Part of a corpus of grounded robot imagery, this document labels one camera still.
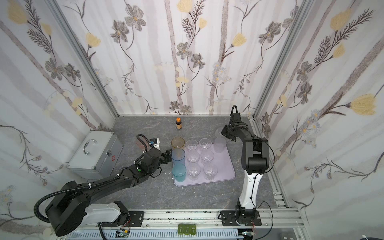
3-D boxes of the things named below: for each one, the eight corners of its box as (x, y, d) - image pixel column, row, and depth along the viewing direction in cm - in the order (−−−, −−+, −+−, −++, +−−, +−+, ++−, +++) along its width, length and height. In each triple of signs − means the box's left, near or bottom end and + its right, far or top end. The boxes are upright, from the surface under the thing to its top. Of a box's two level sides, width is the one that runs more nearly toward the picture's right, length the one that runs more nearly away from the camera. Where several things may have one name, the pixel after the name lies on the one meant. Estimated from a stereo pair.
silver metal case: (83, 180, 89) (63, 168, 75) (99, 146, 104) (85, 131, 91) (110, 180, 89) (96, 168, 75) (123, 146, 104) (113, 131, 91)
